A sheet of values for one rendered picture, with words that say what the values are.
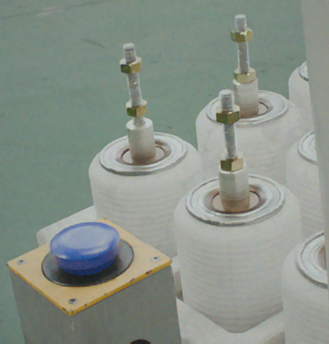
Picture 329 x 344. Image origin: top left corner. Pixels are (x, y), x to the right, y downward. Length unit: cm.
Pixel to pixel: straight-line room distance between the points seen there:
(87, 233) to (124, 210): 23
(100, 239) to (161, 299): 5
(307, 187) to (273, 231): 9
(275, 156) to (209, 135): 6
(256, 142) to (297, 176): 7
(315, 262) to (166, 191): 18
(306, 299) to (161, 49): 120
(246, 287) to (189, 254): 5
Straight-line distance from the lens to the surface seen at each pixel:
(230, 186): 69
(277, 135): 83
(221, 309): 71
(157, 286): 53
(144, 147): 78
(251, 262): 68
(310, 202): 76
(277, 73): 161
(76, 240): 53
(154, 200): 76
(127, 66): 76
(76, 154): 140
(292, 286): 62
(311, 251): 64
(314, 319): 62
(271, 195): 71
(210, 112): 85
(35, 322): 55
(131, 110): 77
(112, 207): 78
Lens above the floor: 60
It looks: 27 degrees down
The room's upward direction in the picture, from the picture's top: 7 degrees counter-clockwise
